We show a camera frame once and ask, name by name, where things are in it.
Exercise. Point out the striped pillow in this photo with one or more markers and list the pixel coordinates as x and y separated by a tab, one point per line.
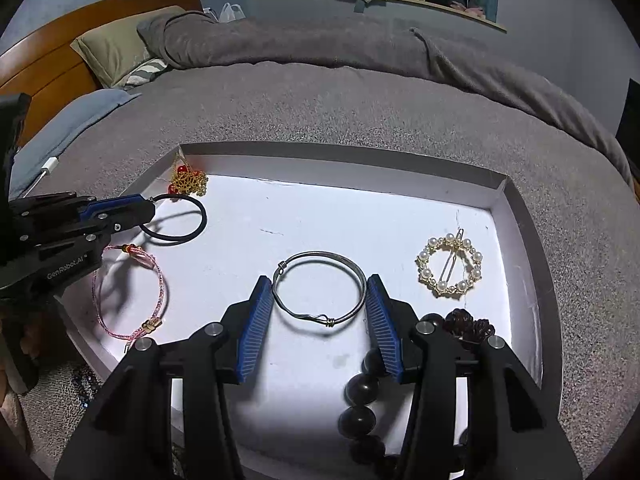
145	72

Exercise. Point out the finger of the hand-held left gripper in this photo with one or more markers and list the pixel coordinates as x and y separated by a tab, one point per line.
125	220
115	205

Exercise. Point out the black television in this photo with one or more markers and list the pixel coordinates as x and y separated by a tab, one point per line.
631	120

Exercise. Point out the blue-grey pillow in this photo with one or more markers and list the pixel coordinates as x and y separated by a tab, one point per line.
65	125

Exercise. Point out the grey cardboard box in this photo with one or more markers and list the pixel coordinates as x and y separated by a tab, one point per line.
310	220

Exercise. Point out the pink cloth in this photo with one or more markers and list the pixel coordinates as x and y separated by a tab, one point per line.
467	10

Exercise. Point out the white shelf clip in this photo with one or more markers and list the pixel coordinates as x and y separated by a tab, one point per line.
362	0

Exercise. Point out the white plastic bag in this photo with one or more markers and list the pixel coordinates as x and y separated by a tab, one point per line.
230	12

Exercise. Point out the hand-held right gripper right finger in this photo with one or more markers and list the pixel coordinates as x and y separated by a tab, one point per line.
382	330

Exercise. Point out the grey rolled duvet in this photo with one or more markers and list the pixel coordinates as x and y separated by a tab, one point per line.
300	45

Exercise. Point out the wooden headboard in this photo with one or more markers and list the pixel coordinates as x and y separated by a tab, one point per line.
50	45

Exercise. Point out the person's left hand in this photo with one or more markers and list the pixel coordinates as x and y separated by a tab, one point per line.
32	335

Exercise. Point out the wooden window shelf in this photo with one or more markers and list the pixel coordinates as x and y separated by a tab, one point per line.
440	7

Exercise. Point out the olive pillow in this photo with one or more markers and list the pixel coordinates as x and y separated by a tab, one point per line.
115	45

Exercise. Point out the round pearl hair clip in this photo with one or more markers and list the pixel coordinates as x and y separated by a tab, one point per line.
442	287

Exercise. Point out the gold and red ornament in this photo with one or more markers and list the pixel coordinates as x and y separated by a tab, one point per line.
187	182

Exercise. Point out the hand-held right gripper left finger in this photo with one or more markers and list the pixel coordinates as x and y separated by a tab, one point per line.
255	330

